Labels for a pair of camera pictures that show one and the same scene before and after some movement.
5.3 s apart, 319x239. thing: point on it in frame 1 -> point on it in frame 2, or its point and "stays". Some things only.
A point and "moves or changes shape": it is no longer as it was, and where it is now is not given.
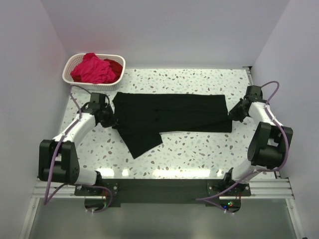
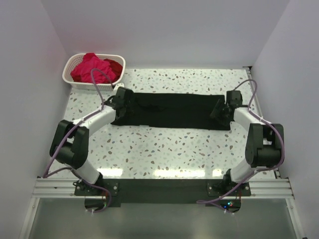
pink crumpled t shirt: [92, 69] stays
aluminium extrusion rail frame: [275, 187] stays
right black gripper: [236, 113] -> [222, 112]
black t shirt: [142, 116] moves or changes shape
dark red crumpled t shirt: [117, 67] stays
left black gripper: [107, 119] -> [122, 109]
